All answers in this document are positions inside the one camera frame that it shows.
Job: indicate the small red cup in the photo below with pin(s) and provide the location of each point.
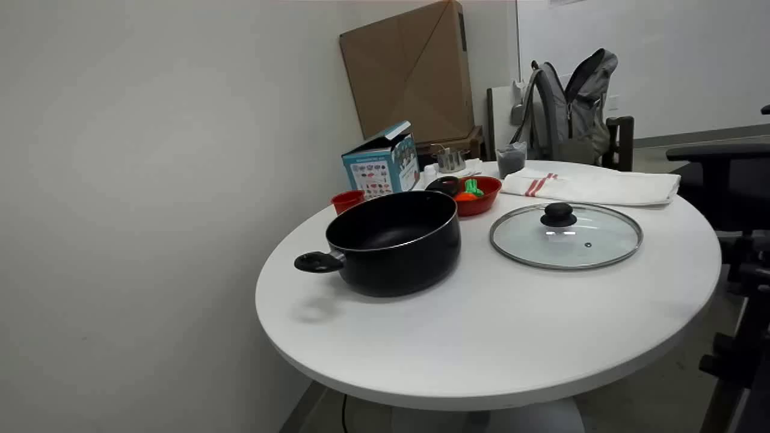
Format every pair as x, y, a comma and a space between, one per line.
347, 200

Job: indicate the glass pot lid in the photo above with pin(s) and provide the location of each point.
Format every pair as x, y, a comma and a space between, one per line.
597, 242

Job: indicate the small glass jar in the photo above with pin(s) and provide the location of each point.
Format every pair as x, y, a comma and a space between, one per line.
444, 160
459, 157

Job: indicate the large flat cardboard box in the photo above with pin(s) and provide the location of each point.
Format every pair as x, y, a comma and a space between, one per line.
410, 73

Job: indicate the red bowl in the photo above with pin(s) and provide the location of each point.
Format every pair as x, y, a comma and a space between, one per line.
485, 205

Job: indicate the black camera stand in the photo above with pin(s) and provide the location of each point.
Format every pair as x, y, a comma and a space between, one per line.
750, 322

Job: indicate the blue printed carton box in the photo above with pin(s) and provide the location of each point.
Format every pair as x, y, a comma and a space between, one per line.
386, 170

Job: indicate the green toy vegetable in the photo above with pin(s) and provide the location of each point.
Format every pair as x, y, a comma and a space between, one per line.
475, 188

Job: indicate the clear plastic bag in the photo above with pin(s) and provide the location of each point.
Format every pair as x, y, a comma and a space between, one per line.
428, 171

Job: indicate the white towel with red stripes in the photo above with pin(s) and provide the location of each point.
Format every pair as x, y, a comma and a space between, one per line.
610, 186

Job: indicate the clear measuring cup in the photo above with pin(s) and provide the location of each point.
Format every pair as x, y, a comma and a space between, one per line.
512, 162

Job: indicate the black desk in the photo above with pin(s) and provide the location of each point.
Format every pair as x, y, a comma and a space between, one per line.
723, 183

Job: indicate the black cooking pot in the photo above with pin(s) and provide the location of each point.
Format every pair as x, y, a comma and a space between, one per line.
394, 257

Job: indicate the dark wooden chair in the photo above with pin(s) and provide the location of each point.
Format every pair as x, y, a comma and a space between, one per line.
621, 146

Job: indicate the grey backpack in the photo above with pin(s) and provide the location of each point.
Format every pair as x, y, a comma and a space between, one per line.
569, 112

